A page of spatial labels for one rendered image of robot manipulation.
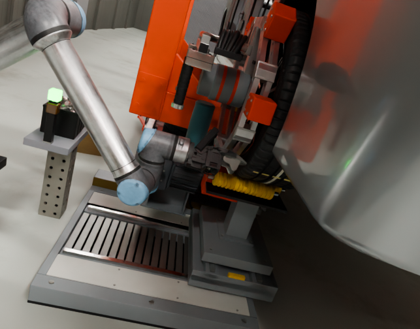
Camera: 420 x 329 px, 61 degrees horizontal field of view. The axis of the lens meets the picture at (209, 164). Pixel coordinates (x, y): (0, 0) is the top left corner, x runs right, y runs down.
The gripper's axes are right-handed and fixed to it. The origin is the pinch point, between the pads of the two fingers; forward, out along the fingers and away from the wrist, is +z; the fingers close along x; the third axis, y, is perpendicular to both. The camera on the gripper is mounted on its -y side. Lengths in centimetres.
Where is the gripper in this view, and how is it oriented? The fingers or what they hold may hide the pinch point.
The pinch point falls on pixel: (243, 160)
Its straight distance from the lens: 127.2
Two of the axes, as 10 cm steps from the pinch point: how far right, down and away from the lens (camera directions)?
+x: 2.4, -3.7, -9.0
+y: -1.7, 8.9, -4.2
